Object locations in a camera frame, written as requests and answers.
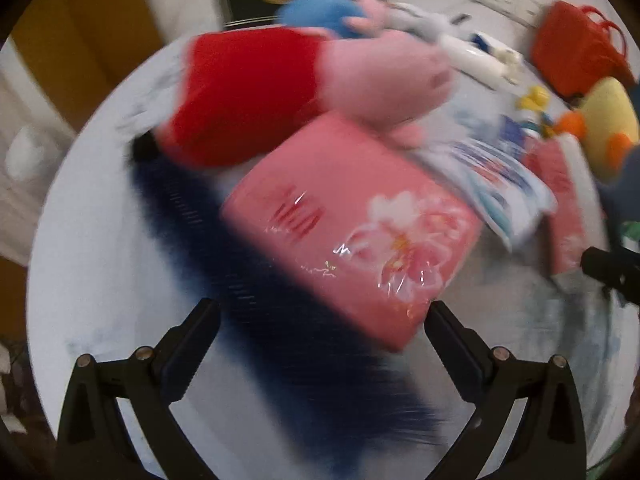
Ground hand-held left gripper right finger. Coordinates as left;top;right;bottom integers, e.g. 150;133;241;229
424;300;587;480

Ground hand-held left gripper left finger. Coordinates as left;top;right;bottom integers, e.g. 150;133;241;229
54;298;222;480

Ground yellow duck plush toy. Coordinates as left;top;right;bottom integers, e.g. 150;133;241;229
555;77;640;242

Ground dark blue comb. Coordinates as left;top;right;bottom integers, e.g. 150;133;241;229
125;135;447;472

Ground blue plush ball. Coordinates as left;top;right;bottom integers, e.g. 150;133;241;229
277;0;374;41

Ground red carry case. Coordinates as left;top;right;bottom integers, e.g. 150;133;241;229
530;0;637;102

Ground pale round desktop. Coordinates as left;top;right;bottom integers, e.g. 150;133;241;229
25;5;637;480

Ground pink pig plush toy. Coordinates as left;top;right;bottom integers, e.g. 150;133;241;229
152;0;458;169

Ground wooden door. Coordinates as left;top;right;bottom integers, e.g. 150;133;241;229
10;0;167;127

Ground white blue packet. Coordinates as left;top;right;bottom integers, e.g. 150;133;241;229
415;110;559;252

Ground pink white box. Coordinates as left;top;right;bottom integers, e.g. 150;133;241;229
522;132;609;279

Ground white tube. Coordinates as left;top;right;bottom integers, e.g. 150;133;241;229
440;35;524;87

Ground small yellow white toy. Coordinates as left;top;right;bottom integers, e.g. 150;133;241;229
517;85;551;114

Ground grey white soft toy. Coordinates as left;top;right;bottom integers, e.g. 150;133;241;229
390;2;452;44

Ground pink tissue pack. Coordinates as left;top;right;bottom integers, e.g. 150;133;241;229
220;112;485;354

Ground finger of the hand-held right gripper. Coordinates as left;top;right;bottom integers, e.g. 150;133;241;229
580;246;640;307

